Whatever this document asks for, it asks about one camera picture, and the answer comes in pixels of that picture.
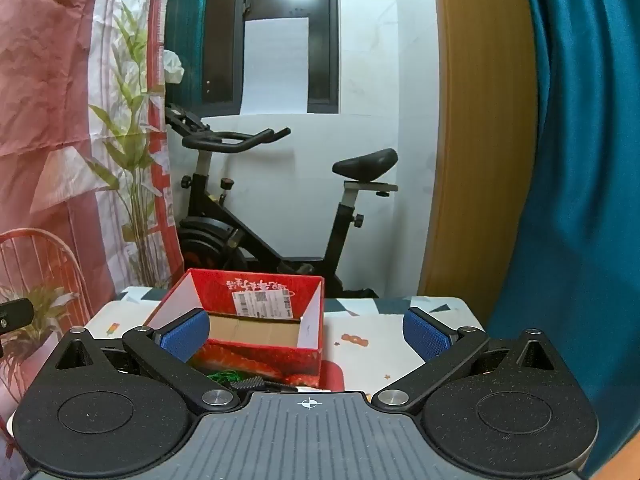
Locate white plastic bag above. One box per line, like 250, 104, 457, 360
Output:
162, 50, 185, 83

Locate orange object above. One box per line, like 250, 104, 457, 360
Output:
597, 447, 640, 480

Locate yellow wooden door frame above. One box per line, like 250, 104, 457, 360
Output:
417, 0, 543, 328

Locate dark framed window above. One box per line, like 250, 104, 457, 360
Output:
202, 0, 341, 116

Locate red cardboard box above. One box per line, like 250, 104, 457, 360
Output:
142, 268, 326, 392

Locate black exercise bike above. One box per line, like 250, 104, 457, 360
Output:
165, 102, 399, 299

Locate white paper sheet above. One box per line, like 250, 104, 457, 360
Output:
240, 17, 310, 115

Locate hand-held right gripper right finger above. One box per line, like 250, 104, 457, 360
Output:
372, 306, 563, 415

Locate black ridged object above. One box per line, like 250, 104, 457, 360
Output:
231, 376, 299, 394

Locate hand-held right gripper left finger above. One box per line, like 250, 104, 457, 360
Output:
52, 308, 241, 415

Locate dark teal window curtain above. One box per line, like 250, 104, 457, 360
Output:
165, 0, 211, 113

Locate green elastic bands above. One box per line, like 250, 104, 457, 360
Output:
207, 369, 242, 387

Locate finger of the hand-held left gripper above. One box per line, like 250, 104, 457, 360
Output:
0, 298, 34, 333

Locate teal fabric curtain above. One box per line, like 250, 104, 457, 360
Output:
487, 0, 640, 478

